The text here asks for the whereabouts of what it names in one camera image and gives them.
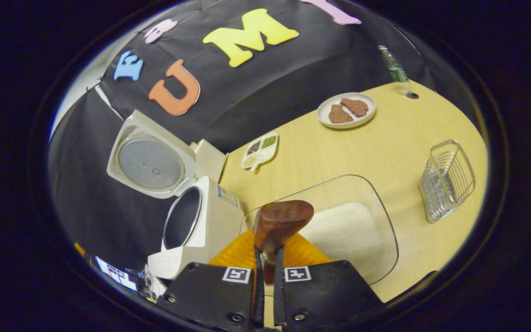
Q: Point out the black backdrop cloth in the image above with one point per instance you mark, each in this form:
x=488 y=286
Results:
x=270 y=92

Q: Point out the green label water bottle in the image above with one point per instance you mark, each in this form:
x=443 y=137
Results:
x=395 y=67

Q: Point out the white rice cooker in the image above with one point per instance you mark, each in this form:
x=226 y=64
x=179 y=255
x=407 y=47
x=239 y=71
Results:
x=210 y=221

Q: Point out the clear box of white rice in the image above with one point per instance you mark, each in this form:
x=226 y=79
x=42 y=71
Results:
x=348 y=230

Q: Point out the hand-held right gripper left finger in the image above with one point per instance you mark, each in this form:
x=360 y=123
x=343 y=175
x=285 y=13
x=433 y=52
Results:
x=258 y=299

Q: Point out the brown wooden spoon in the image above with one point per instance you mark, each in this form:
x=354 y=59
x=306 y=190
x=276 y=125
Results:
x=281 y=221

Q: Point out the brown meat piece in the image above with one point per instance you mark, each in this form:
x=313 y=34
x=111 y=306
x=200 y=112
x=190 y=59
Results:
x=340 y=114
x=355 y=107

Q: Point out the computer monitor screen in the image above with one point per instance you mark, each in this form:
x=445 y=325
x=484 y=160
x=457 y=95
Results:
x=115 y=274

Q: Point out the white toaster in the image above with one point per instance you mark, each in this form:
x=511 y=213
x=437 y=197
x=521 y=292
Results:
x=210 y=159

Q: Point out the white round plate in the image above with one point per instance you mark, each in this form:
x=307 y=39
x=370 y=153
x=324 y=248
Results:
x=325 y=115

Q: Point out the white divided grain dish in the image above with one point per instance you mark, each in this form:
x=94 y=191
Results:
x=260 y=150

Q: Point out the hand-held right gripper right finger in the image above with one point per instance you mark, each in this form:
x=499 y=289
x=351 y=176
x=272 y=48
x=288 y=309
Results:
x=278 y=299

